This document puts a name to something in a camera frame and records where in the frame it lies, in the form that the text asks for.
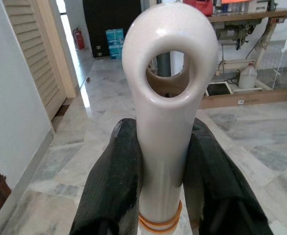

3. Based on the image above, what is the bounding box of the white-framed black tray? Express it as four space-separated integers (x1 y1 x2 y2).
205 82 233 97

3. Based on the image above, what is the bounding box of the wooden workbench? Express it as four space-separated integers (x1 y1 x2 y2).
208 8 287 83

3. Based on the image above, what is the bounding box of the long brown cardboard box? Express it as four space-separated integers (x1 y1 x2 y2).
199 87 287 110

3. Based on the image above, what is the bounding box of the grey pole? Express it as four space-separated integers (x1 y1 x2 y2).
157 52 172 77

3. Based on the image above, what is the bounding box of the orange rubber band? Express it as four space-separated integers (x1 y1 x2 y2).
138 215 180 233
137 199 183 227

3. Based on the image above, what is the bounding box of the blue cardboard box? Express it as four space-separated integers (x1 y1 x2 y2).
106 28 124 46
108 45 124 60

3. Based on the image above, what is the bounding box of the beige louvred door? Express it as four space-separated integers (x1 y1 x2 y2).
3 0 77 121

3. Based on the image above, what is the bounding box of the white plastic jug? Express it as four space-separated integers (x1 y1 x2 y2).
238 63 258 90

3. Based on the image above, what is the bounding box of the red fire extinguisher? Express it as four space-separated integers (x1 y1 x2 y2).
72 26 86 50

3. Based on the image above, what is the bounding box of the white wire fence panel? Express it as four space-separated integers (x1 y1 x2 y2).
255 38 287 90

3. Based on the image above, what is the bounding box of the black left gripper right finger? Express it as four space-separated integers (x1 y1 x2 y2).
182 117 275 235

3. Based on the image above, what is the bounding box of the red bag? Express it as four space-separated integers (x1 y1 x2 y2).
183 0 214 17

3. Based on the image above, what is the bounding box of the black cabinet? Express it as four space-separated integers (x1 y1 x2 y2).
82 0 142 59

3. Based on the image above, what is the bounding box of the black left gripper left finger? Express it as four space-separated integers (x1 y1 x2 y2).
69 118 144 235

